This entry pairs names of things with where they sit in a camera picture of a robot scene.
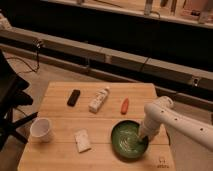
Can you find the white milk carton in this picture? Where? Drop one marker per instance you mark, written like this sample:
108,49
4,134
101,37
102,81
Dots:
99,100

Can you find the black office chair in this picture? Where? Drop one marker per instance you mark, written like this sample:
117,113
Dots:
12,95

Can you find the black rectangular bar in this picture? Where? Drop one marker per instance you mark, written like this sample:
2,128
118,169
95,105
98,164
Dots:
73,98

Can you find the green ceramic bowl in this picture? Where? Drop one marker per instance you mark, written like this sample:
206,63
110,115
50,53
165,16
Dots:
126,142

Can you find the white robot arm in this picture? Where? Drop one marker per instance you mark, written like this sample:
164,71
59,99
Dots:
160,111

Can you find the white paper cup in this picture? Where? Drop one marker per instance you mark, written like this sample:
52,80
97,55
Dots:
41,130

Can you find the orange carrot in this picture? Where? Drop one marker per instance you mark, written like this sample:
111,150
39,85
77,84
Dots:
125,105

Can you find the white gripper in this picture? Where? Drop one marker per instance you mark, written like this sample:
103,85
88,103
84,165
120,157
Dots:
148,128

